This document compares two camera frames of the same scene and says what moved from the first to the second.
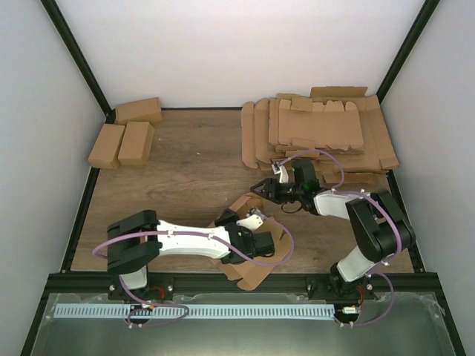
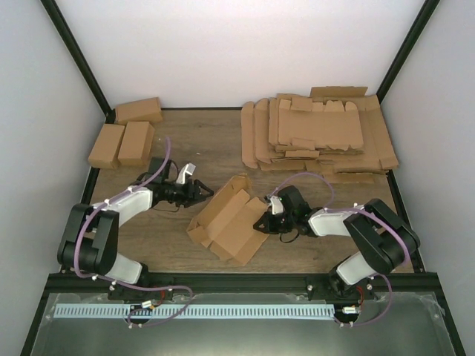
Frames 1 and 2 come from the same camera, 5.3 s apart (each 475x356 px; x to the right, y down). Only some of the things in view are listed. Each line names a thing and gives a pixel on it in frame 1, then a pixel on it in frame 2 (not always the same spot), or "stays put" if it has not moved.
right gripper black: (273, 186) -> (269, 227)
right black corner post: (427, 11) stays put
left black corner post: (110, 111) stays put
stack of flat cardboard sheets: (341, 129) stays put
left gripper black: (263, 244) -> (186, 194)
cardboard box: (104, 154) stays put
